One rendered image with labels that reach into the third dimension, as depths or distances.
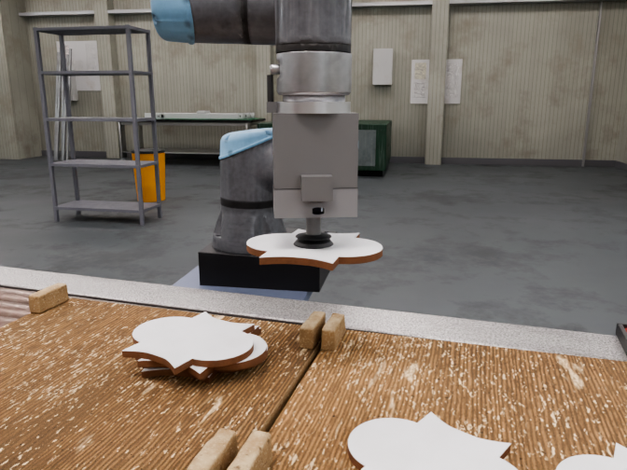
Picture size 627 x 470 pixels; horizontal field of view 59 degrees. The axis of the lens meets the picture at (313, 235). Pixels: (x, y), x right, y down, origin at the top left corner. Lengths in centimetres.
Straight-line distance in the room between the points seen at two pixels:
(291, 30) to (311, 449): 37
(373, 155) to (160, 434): 861
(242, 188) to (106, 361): 49
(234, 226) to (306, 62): 58
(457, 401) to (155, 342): 32
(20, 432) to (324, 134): 39
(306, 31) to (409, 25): 1071
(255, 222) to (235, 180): 9
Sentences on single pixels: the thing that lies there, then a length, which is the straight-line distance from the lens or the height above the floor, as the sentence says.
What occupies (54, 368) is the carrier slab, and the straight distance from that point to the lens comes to 69.
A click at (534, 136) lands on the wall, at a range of 1141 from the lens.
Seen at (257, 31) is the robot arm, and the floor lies 130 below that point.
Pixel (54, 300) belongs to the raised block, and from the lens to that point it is 87.
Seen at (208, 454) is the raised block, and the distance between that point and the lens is 46.
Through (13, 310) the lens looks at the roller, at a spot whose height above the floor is 92.
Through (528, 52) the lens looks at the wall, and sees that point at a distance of 1137.
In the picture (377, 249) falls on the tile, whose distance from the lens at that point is 58.
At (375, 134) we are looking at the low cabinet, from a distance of 902.
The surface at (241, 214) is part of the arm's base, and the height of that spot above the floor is 101.
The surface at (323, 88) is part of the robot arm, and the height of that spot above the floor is 123.
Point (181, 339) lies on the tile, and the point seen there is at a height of 97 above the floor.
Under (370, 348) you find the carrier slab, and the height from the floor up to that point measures 94.
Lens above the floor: 122
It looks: 14 degrees down
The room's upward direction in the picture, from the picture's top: straight up
